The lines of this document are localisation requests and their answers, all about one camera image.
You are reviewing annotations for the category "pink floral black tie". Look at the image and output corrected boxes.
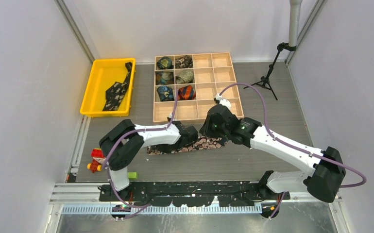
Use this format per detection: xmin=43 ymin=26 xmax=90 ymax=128
xmin=147 ymin=136 xmax=228 ymax=155

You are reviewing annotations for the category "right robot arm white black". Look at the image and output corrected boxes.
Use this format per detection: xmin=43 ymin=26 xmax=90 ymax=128
xmin=199 ymin=99 xmax=346 ymax=203

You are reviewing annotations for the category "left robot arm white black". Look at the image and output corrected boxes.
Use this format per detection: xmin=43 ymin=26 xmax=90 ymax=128
xmin=99 ymin=119 xmax=198 ymax=201

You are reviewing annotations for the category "orange navy striped rolled tie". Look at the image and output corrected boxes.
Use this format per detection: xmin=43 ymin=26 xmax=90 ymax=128
xmin=177 ymin=85 xmax=196 ymax=101

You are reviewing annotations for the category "blue paisley rolled tie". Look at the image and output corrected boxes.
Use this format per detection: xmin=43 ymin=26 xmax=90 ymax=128
xmin=156 ymin=85 xmax=174 ymax=102

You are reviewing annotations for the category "wooden compartment tray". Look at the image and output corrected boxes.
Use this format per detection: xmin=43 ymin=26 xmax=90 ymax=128
xmin=153 ymin=52 xmax=244 ymax=123

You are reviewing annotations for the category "olive paisley rolled tie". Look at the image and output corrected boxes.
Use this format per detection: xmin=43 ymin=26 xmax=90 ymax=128
xmin=175 ymin=69 xmax=194 ymax=84

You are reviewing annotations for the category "black mini tripod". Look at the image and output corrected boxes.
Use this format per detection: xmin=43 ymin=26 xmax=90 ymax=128
xmin=251 ymin=42 xmax=297 ymax=100

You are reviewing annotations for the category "teal brown rolled tie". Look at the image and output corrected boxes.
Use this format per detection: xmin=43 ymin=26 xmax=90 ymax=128
xmin=155 ymin=71 xmax=175 ymax=85

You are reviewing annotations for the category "dark brown floral rolled tie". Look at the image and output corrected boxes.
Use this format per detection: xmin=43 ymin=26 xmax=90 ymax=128
xmin=174 ymin=55 xmax=193 ymax=69

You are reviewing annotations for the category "green block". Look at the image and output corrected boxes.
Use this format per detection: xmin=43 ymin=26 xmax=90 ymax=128
xmin=127 ymin=172 xmax=138 ymax=179

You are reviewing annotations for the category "dark green rolled tie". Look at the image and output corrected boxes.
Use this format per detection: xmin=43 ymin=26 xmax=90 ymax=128
xmin=156 ymin=56 xmax=173 ymax=70

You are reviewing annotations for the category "black patterned tie in bin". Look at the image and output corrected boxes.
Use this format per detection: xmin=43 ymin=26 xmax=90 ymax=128
xmin=103 ymin=62 xmax=133 ymax=111

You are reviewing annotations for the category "red toy truck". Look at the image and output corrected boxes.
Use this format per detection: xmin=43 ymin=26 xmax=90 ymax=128
xmin=87 ymin=148 xmax=105 ymax=173

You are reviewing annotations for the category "yellow plastic bin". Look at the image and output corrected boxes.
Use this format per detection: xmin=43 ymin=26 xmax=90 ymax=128
xmin=80 ymin=58 xmax=136 ymax=117

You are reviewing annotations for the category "grey vertical pole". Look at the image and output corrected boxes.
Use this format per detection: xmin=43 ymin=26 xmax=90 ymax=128
xmin=288 ymin=0 xmax=303 ymax=48

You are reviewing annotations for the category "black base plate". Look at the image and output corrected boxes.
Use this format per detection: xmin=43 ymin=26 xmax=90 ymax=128
xmin=98 ymin=181 xmax=290 ymax=207

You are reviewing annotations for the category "aluminium rail frame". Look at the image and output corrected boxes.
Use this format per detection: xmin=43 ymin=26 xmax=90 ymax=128
xmin=47 ymin=182 xmax=342 ymax=216

